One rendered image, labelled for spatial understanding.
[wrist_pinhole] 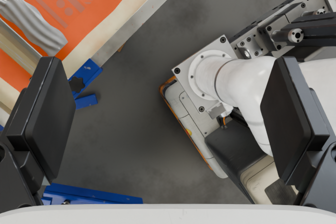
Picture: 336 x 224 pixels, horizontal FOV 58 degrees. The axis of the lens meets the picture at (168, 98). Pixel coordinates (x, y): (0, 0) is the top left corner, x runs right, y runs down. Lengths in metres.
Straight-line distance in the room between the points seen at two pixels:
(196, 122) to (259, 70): 1.25
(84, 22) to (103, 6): 0.07
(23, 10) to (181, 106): 1.00
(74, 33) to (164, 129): 1.19
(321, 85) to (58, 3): 0.73
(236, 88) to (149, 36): 1.42
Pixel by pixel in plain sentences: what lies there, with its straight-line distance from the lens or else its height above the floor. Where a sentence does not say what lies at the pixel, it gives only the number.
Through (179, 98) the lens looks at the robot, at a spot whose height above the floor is 0.28.
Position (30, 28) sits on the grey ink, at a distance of 0.94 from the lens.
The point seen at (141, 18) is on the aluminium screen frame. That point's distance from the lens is 0.88.
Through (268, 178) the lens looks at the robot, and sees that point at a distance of 1.20.
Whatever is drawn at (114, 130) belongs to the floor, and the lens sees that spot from 1.94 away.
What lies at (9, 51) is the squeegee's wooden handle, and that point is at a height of 1.06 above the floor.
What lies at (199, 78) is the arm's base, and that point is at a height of 1.18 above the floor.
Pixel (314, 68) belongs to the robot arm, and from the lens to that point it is 0.42.
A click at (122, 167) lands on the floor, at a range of 2.03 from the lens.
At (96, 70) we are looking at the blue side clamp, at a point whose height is 1.00.
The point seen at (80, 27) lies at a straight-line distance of 0.92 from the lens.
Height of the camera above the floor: 1.87
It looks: 76 degrees down
